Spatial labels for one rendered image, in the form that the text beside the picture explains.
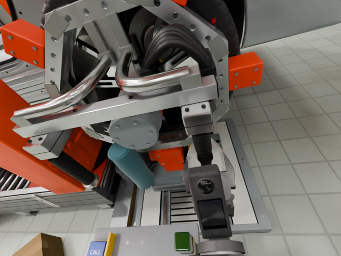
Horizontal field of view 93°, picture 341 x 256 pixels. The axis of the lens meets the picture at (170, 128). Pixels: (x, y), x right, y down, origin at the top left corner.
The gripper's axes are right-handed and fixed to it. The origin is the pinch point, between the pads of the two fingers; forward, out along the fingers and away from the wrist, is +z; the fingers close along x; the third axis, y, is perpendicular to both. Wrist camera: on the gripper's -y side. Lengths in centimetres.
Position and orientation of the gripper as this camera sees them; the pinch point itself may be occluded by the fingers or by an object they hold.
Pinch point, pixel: (202, 142)
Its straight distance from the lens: 37.8
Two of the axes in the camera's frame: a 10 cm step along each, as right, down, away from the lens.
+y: 2.6, 6.6, 7.0
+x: 9.7, -1.7, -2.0
